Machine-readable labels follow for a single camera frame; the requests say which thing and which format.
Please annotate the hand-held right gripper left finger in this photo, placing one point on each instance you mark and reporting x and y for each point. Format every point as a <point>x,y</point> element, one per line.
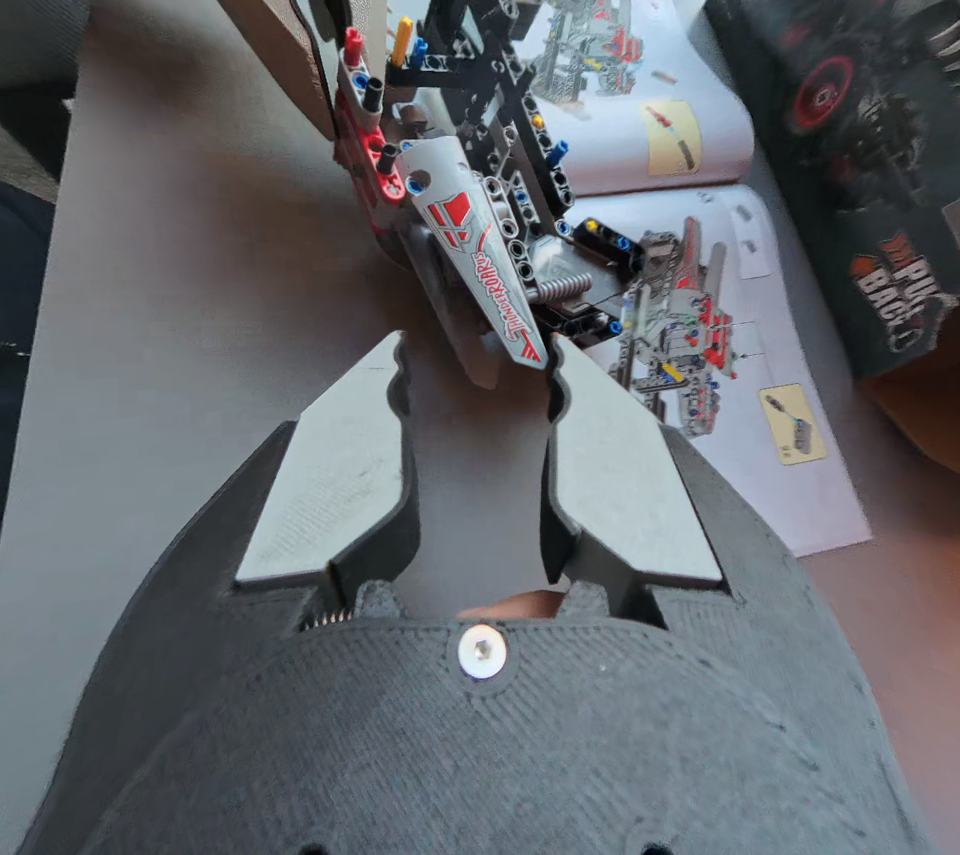
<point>330,480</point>

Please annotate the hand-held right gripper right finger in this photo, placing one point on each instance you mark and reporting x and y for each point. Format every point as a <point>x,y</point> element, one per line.
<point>630,495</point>

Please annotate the black and red lego model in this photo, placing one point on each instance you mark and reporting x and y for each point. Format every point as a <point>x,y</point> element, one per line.
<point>450,225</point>

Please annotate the lego instruction booklet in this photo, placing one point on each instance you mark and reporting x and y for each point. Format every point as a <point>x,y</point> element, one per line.
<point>720,495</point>

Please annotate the black lego box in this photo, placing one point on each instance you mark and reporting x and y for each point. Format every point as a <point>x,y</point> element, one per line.
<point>862,120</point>

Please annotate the black mesh office chair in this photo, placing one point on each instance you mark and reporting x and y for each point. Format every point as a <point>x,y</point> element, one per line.
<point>37,30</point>

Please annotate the person's dark navy clothing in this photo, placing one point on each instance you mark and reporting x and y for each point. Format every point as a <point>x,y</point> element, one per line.
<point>19,307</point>

